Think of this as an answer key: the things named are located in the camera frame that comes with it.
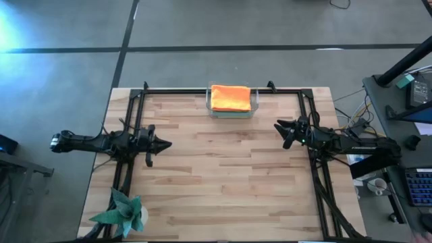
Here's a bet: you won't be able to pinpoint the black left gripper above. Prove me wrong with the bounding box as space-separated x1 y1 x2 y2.
132 124 173 157

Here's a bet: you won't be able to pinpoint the black floor cable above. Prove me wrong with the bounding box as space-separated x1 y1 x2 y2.
329 0 352 10

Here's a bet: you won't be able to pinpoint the black computer keyboard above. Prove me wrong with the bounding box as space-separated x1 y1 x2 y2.
404 167 432 207

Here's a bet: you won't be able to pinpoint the orange microfiber towel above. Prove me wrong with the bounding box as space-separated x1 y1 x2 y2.
210 84 252 113

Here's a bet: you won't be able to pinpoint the black aluminium frame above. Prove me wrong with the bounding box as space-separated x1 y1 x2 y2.
103 80 367 243

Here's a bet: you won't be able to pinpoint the clear plastic bin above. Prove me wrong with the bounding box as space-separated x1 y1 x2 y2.
205 80 260 119

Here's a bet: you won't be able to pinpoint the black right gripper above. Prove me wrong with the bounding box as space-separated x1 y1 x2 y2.
273 115 321 149

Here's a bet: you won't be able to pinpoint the black round pole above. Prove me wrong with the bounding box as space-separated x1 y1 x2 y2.
375 35 432 87

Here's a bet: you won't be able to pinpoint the white mug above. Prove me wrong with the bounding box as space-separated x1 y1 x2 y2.
367 178 388 196

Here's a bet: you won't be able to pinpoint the blue folder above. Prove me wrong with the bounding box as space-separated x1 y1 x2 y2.
403 107 432 124

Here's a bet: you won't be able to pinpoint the tangled cables beside table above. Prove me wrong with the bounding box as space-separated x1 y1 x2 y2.
332 86 385 138

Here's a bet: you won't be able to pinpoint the grey side desk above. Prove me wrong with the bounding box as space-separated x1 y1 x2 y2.
362 65 432 243

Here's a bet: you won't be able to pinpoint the person's hand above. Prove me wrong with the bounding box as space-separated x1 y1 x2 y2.
412 232 432 243

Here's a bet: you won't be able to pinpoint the white paper sheet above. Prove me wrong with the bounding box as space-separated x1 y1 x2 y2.
414 121 432 136

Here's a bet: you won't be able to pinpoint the small teal box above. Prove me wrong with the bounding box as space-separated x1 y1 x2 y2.
395 73 415 89

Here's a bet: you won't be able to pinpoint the black power adapter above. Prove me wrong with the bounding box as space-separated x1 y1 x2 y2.
410 79 430 108

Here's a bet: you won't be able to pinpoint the black computer mouse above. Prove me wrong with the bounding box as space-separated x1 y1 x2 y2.
404 134 422 151

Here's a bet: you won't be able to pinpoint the teal artificial plant white pot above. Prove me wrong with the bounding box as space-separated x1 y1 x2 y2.
89 187 149 239

